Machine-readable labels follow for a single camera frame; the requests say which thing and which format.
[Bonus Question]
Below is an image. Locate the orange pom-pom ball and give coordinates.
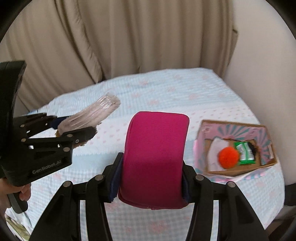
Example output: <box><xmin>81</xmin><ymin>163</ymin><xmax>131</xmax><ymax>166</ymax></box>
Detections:
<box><xmin>218</xmin><ymin>147</ymin><xmax>239</xmax><ymax>169</ymax></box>

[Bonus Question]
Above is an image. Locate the white cloth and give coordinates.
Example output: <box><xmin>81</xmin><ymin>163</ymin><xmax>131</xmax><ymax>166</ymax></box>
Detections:
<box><xmin>207</xmin><ymin>138</ymin><xmax>229</xmax><ymax>171</ymax></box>

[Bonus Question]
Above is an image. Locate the green wet wipes pack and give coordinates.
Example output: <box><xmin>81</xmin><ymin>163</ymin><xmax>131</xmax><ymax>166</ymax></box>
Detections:
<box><xmin>234</xmin><ymin>142</ymin><xmax>255</xmax><ymax>165</ymax></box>

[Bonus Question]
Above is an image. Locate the magenta fabric pouch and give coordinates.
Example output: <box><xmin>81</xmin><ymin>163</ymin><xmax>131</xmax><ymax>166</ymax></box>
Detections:
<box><xmin>118</xmin><ymin>111</ymin><xmax>190</xmax><ymax>209</ymax></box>

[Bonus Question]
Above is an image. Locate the person's left hand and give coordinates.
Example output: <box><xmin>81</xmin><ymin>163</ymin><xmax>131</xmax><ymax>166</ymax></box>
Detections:
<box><xmin>0</xmin><ymin>178</ymin><xmax>31</xmax><ymax>218</ymax></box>

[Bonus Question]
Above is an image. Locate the beige curtain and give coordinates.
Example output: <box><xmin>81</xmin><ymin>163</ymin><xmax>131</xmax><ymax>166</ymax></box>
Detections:
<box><xmin>1</xmin><ymin>1</ymin><xmax>237</xmax><ymax>110</ymax></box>

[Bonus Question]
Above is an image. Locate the cardboard box with pink lining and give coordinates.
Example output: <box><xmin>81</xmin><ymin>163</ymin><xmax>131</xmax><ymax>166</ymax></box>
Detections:
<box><xmin>193</xmin><ymin>120</ymin><xmax>278</xmax><ymax>180</ymax></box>

